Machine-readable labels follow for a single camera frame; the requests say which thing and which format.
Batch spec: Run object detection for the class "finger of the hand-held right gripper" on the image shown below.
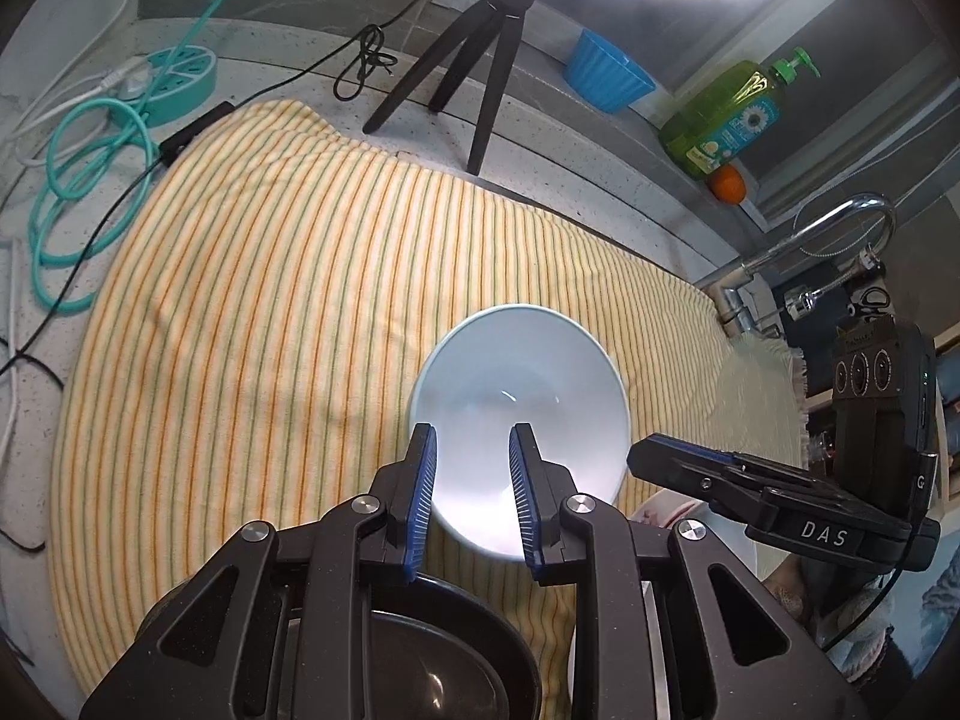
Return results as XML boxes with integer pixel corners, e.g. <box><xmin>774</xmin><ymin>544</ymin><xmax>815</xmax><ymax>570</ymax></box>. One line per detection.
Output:
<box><xmin>626</xmin><ymin>437</ymin><xmax>775</xmax><ymax>524</ymax></box>
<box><xmin>649</xmin><ymin>433</ymin><xmax>857</xmax><ymax>499</ymax></box>

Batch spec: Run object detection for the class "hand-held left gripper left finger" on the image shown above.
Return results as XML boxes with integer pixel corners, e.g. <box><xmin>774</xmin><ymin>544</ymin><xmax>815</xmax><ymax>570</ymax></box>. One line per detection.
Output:
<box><xmin>79</xmin><ymin>422</ymin><xmax>438</xmax><ymax>720</ymax></box>

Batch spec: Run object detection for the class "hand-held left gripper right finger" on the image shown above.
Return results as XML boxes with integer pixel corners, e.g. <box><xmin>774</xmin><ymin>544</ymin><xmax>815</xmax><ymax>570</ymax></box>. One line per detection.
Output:
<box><xmin>508</xmin><ymin>422</ymin><xmax>875</xmax><ymax>720</ymax></box>

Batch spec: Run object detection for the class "white bowl with green outside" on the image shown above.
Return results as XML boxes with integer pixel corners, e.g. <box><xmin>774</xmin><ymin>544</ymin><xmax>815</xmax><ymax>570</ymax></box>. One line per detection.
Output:
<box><xmin>409</xmin><ymin>305</ymin><xmax>631</xmax><ymax>560</ymax></box>

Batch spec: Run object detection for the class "large steel bowl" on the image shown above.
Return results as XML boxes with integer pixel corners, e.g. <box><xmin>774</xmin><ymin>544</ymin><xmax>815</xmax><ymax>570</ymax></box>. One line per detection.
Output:
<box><xmin>360</xmin><ymin>574</ymin><xmax>542</xmax><ymax>720</ymax></box>

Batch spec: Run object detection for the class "person's right forearm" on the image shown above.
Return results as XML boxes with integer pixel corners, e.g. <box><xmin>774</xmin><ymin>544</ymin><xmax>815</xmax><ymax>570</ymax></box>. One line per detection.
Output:
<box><xmin>772</xmin><ymin>562</ymin><xmax>908</xmax><ymax>683</ymax></box>

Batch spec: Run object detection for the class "chrome faucet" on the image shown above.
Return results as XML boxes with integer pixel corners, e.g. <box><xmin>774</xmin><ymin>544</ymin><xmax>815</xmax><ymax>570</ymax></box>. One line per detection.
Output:
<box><xmin>709</xmin><ymin>193</ymin><xmax>897</xmax><ymax>335</ymax></box>

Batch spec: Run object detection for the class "yellow striped cloth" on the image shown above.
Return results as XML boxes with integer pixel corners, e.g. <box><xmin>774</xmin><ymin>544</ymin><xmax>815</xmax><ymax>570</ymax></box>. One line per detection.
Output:
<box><xmin>49</xmin><ymin>99</ymin><xmax>811</xmax><ymax>698</ymax></box>

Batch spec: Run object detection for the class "orange fruit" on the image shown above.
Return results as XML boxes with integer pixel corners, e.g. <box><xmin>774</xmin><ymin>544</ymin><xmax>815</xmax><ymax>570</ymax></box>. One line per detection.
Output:
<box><xmin>709</xmin><ymin>165</ymin><xmax>747</xmax><ymax>205</ymax></box>

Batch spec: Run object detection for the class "green dish soap bottle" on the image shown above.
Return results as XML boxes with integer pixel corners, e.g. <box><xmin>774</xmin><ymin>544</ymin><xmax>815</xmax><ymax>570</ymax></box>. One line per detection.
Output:
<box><xmin>658</xmin><ymin>46</ymin><xmax>822</xmax><ymax>179</ymax></box>

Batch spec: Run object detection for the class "blue ribbed cup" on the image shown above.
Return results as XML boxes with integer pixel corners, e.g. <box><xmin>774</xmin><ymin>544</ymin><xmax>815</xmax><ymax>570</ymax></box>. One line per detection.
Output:
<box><xmin>564</xmin><ymin>28</ymin><xmax>657</xmax><ymax>115</ymax></box>

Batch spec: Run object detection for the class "black tripod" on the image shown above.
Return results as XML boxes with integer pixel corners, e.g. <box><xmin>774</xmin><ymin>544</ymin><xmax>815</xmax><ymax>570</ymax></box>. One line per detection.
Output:
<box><xmin>362</xmin><ymin>0</ymin><xmax>548</xmax><ymax>175</ymax></box>

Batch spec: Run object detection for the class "metal spray hose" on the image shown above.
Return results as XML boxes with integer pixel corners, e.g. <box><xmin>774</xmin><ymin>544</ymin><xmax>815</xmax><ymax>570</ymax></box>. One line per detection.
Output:
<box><xmin>784</xmin><ymin>251</ymin><xmax>882</xmax><ymax>320</ymax></box>

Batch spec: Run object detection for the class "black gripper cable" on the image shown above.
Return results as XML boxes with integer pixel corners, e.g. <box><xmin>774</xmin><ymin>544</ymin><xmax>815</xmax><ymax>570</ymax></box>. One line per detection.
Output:
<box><xmin>817</xmin><ymin>562</ymin><xmax>912</xmax><ymax>650</ymax></box>

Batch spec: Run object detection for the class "teal power strip with cable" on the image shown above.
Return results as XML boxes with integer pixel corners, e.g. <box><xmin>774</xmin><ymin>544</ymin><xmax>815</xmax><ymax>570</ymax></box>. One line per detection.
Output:
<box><xmin>28</xmin><ymin>0</ymin><xmax>271</xmax><ymax>312</ymax></box>

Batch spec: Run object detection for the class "white cable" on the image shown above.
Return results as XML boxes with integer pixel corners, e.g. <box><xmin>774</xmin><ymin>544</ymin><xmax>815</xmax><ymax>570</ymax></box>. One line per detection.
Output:
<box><xmin>0</xmin><ymin>0</ymin><xmax>151</xmax><ymax>166</ymax></box>

